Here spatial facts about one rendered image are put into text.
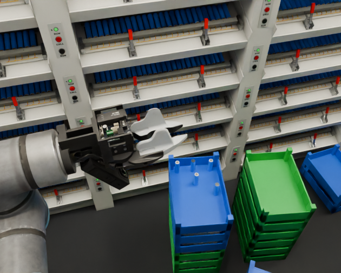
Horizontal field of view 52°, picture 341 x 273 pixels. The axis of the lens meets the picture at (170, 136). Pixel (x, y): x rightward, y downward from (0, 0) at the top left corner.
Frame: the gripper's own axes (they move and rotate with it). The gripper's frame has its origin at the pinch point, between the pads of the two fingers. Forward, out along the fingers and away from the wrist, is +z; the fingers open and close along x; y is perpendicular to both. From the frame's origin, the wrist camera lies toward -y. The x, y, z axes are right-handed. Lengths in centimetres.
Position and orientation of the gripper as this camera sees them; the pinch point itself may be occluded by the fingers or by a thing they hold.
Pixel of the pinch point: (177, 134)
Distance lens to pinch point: 62.7
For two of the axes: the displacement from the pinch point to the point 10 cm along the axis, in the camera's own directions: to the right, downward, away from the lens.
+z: 9.6, -2.3, 1.7
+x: -2.9, -7.2, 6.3
